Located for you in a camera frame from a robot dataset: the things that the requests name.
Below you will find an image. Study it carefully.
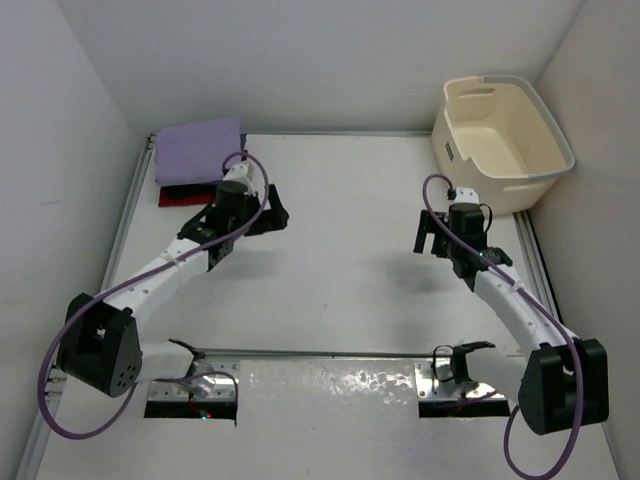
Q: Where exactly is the black t-shirt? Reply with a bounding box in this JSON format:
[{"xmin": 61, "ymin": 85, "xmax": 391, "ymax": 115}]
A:
[{"xmin": 160, "ymin": 183, "xmax": 216, "ymax": 198}]

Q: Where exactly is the purple t-shirt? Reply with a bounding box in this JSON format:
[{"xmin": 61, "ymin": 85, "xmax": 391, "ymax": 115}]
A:
[{"xmin": 155, "ymin": 117, "xmax": 241, "ymax": 187}]

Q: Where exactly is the red t-shirt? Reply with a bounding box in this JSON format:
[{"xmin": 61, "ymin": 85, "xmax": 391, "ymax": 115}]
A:
[{"xmin": 158, "ymin": 192, "xmax": 215, "ymax": 208}]

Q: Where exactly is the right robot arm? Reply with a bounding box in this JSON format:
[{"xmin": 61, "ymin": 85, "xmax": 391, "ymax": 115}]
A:
[{"xmin": 414, "ymin": 203, "xmax": 609, "ymax": 435}]

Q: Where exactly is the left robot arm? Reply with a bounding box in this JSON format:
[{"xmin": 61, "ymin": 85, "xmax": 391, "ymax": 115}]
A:
[{"xmin": 56, "ymin": 180, "xmax": 289, "ymax": 398}]

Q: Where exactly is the cream laundry basket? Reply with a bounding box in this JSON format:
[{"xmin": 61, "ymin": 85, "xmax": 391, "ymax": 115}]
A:
[{"xmin": 431, "ymin": 75, "xmax": 576, "ymax": 215}]

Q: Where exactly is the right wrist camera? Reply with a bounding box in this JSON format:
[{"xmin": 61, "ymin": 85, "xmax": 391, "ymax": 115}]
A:
[{"xmin": 447, "ymin": 187, "xmax": 480, "ymax": 205}]

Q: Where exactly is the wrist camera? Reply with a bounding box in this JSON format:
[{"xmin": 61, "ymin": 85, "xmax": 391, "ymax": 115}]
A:
[
  {"xmin": 447, "ymin": 187, "xmax": 480, "ymax": 205},
  {"xmin": 223, "ymin": 161, "xmax": 256, "ymax": 195}
]

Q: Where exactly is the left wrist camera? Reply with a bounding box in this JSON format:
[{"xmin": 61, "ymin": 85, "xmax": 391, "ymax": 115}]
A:
[{"xmin": 223, "ymin": 161, "xmax": 256, "ymax": 195}]

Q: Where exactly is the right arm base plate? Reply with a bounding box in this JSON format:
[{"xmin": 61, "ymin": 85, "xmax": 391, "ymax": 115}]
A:
[{"xmin": 414, "ymin": 356, "xmax": 506, "ymax": 403}]

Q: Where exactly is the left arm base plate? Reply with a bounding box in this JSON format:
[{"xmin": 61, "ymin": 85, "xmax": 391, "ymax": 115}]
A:
[{"xmin": 147, "ymin": 358, "xmax": 240, "ymax": 402}]

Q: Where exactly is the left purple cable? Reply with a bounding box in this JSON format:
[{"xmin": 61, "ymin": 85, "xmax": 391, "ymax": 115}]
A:
[{"xmin": 37, "ymin": 152, "xmax": 270, "ymax": 440}]

